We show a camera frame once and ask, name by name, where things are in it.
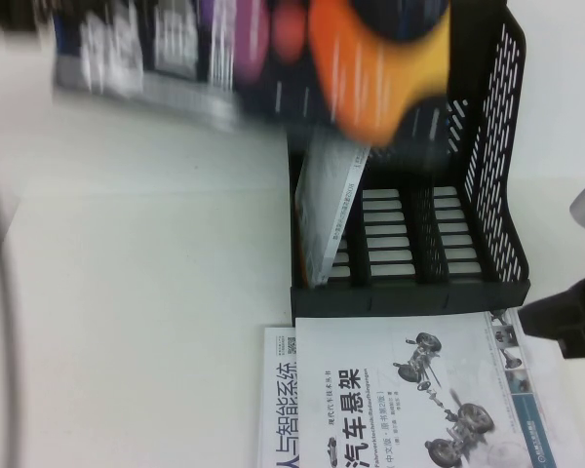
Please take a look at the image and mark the white book large blue characters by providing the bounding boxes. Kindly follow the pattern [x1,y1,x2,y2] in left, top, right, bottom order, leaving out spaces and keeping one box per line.
[256,326,299,468]

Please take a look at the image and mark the dark blue robot book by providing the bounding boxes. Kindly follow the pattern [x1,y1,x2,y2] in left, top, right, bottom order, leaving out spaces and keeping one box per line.
[53,0,452,147]

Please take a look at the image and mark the black left camera cable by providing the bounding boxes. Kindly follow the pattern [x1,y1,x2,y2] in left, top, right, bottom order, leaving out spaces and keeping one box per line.
[0,82,25,468]

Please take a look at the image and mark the white book with orange edge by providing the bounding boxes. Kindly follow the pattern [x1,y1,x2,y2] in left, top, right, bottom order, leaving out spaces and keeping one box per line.
[293,124,371,289]

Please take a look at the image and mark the white car suspension book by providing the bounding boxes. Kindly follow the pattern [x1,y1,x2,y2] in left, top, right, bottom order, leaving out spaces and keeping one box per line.
[294,309,566,468]

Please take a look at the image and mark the black plastic book stand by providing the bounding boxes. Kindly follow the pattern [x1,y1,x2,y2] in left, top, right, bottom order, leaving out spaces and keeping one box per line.
[285,0,531,327]

